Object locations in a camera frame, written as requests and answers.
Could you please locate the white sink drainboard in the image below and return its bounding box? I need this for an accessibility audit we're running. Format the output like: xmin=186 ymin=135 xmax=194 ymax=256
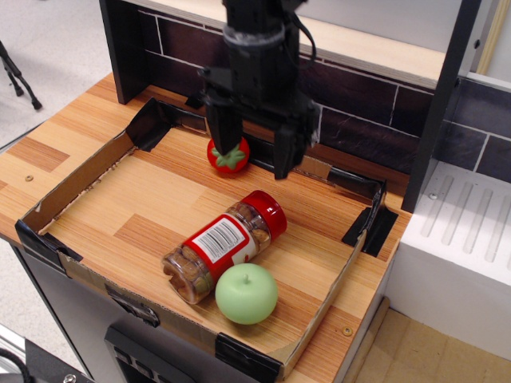
xmin=386 ymin=71 xmax=511 ymax=362

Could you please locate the brass screw front right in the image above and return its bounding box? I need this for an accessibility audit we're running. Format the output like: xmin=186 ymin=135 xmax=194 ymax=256
xmin=342 ymin=326 xmax=353 ymax=337

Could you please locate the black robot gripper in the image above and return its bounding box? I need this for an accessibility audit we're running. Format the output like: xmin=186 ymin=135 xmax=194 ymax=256
xmin=199 ymin=38 xmax=319 ymax=180

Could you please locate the black shelf post right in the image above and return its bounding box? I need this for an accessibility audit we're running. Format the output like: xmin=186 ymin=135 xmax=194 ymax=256
xmin=402 ymin=1 xmax=481 ymax=213

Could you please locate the red lidded spice bottle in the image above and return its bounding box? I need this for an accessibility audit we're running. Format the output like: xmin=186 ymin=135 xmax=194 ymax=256
xmin=162 ymin=190 xmax=287 ymax=304

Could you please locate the green toy apple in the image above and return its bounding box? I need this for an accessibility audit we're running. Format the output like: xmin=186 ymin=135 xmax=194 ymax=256
xmin=215 ymin=263 xmax=278 ymax=325

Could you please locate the black shelf post left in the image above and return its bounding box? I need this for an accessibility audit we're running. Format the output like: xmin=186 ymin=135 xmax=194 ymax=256
xmin=99 ymin=0 xmax=151 ymax=105

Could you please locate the red toy tomato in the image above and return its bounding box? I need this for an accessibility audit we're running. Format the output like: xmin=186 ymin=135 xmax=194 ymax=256
xmin=207 ymin=137 xmax=250 ymax=173

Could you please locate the black tripod leg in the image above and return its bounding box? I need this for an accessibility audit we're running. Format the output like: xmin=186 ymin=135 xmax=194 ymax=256
xmin=0 ymin=42 xmax=42 ymax=110

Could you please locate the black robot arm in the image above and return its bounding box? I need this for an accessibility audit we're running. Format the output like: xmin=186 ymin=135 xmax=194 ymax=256
xmin=200 ymin=1 xmax=319 ymax=180

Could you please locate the black shelf post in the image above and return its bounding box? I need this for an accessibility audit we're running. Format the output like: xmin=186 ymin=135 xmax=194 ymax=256
xmin=402 ymin=1 xmax=481 ymax=213
xmin=99 ymin=0 xmax=151 ymax=105

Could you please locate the cardboard fence with black tape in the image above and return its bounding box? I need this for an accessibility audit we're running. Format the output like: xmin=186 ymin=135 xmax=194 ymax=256
xmin=16 ymin=100 xmax=396 ymax=382

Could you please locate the light wooden shelf board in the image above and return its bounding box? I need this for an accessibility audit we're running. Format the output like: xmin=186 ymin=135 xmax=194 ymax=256
xmin=134 ymin=1 xmax=446 ymax=90

